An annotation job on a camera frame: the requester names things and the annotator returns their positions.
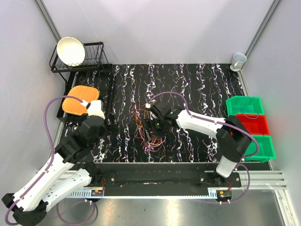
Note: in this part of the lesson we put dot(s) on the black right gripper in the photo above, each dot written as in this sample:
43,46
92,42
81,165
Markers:
148,124

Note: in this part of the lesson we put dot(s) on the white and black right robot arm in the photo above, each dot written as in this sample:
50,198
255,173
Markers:
231,135

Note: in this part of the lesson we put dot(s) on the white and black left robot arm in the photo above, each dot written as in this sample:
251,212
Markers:
58,164

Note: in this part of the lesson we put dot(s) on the black marbled mat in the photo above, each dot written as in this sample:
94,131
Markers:
206,87

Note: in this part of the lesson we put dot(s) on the black tray under basket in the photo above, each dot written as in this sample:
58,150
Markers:
101,80

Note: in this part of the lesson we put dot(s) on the green bin far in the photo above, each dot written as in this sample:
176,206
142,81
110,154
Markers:
244,105

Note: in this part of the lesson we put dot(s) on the green bin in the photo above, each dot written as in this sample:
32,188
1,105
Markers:
266,151
244,105

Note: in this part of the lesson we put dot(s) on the red bin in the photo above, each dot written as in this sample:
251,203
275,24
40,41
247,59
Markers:
255,124

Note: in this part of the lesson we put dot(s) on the white mug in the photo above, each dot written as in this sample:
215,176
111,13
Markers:
238,61

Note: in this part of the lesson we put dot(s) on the green bin near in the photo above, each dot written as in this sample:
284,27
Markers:
266,151

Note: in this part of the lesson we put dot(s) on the white bowl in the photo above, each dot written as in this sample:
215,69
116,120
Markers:
71,51

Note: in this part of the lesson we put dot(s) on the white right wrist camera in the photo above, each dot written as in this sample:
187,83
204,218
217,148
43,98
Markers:
149,105

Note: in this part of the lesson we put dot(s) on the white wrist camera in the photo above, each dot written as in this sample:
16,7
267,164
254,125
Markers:
94,108
149,105

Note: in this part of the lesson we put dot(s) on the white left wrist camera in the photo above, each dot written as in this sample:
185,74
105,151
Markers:
94,108

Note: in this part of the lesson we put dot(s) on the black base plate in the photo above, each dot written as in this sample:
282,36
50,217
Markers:
186,180

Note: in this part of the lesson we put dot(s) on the black wire dish rack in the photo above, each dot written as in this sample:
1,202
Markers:
95,59

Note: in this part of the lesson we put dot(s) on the aluminium frame rail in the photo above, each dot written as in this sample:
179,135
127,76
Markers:
257,180

